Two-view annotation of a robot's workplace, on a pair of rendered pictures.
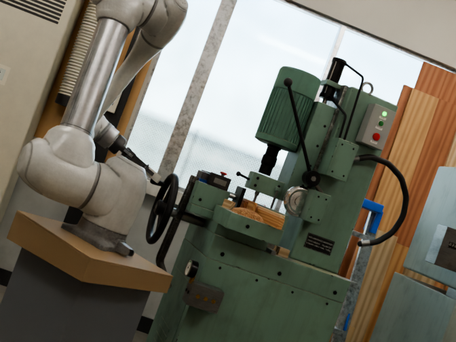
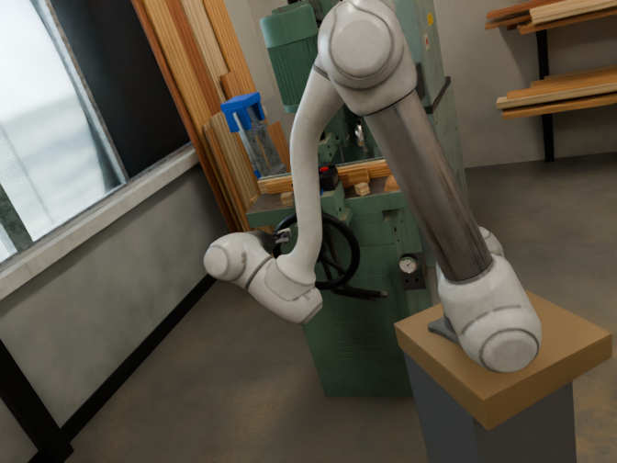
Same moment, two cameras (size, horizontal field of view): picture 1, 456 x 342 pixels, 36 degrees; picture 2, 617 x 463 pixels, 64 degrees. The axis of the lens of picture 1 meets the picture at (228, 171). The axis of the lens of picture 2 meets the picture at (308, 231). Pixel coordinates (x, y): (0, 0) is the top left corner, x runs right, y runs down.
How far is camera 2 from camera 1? 2.34 m
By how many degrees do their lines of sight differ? 57
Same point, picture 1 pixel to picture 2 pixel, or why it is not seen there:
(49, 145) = (521, 306)
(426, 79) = not seen: outside the picture
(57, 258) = (572, 373)
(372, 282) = (238, 156)
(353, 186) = not seen: hidden behind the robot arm
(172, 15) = not seen: hidden behind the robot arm
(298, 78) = (309, 17)
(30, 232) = (521, 393)
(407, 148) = (168, 32)
